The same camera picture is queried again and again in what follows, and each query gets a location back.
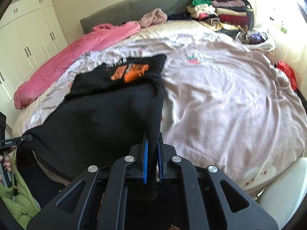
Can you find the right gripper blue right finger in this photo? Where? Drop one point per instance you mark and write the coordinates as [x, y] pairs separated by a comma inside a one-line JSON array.
[[160, 159]]

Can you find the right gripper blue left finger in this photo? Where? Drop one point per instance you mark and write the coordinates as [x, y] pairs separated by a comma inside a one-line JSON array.
[[145, 158]]

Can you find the black sweater with orange patch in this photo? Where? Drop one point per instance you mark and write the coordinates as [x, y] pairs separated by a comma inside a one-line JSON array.
[[106, 112]]

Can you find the white bag with clothes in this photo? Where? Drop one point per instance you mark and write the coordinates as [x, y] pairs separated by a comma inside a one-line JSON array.
[[256, 40]]

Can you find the stack of folded clothes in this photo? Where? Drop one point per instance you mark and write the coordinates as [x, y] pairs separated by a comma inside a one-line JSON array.
[[228, 16]]

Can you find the left hand red nails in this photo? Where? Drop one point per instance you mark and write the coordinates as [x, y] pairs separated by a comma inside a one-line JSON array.
[[7, 162]]

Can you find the lime green jacket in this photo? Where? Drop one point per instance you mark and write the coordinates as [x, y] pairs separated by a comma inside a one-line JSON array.
[[18, 198]]

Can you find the lilac strawberry print quilt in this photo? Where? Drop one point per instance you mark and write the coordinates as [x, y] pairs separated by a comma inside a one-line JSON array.
[[227, 106]]

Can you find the pink fleece blanket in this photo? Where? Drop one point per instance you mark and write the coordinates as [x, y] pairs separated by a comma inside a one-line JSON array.
[[101, 37]]

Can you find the white built-in wardrobe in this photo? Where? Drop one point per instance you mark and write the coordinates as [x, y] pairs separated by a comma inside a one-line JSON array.
[[30, 35]]

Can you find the dusty pink knitted garment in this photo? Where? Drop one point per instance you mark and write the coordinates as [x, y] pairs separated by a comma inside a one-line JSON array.
[[157, 16]]

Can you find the dark navy garment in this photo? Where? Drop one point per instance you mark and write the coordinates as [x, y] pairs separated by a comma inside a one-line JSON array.
[[185, 16]]

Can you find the floral storage box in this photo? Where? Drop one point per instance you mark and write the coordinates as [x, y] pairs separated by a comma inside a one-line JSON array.
[[269, 54]]

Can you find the grey padded headboard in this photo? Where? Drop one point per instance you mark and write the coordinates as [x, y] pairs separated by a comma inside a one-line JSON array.
[[131, 10]]

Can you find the red plastic bag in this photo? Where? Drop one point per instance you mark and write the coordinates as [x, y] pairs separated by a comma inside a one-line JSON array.
[[287, 69]]

